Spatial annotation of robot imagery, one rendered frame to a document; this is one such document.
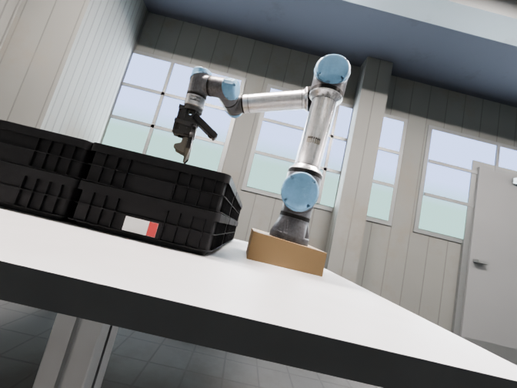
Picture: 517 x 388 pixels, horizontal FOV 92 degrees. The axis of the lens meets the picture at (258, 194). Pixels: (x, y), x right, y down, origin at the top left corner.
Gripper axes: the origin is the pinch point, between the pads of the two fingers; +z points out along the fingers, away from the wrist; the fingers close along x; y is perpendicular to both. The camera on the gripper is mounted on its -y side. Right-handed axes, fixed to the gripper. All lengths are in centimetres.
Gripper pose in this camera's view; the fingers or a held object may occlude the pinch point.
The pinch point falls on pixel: (186, 160)
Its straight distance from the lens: 99.1
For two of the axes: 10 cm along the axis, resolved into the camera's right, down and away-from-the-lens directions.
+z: -2.2, 9.7, -0.5
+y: -9.4, -2.3, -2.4
